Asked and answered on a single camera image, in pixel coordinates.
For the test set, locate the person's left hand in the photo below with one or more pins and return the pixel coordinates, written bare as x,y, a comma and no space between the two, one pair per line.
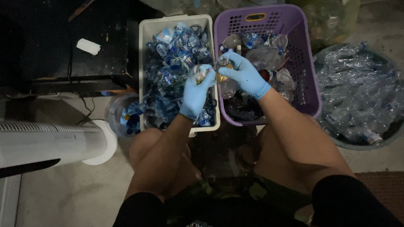
194,97

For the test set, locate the person's right hand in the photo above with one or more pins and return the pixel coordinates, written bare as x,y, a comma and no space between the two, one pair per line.
249,77

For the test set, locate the bottle label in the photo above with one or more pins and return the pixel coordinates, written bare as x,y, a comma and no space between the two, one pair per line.
199,73

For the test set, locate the clear plastic bottle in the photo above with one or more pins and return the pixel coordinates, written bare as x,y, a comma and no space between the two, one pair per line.
227,90

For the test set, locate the pile of empty plastic bottles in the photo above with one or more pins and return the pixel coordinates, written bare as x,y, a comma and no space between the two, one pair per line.
268,56

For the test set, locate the pile of blue bottle labels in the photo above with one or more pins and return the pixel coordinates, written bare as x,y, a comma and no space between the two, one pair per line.
172,60

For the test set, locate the purple plastic basket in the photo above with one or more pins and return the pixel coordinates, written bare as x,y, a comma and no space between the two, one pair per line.
303,63

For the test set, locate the white plastic bin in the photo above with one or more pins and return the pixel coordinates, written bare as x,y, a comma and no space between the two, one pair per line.
142,63

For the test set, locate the heap of blue bottle caps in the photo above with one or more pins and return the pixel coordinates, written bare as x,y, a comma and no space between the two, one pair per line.
132,123

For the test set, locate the person's left leg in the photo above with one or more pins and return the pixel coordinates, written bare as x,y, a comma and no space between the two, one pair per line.
142,148

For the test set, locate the person's leg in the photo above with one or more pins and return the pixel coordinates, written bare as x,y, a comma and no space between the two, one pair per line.
142,148
271,157

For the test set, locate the clear plastic bucket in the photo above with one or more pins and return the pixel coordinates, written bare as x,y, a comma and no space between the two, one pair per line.
115,110

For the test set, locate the person's right leg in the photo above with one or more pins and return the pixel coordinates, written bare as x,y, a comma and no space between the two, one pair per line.
271,157

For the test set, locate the clear bag of bottles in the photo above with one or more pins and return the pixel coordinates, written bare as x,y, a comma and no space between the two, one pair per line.
325,22

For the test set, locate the person's camouflage shorts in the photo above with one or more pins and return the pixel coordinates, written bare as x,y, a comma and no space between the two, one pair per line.
240,192

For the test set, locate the heap of crushed clear bottles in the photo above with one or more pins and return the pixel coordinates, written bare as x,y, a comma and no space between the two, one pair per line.
356,94

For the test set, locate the white paper scrap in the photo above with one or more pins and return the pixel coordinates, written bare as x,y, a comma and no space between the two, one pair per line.
88,46

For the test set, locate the grey round tub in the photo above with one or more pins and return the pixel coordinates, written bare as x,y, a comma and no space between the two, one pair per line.
353,145

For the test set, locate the white tower fan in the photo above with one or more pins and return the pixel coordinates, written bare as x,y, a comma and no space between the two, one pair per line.
47,145

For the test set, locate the black wooden cabinet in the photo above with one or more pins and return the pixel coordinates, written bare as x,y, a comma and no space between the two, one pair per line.
47,37

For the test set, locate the person's black shirt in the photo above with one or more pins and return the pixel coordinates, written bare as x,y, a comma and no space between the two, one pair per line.
344,208

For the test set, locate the brown floor mat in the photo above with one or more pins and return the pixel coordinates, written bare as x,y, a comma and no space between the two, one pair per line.
383,192

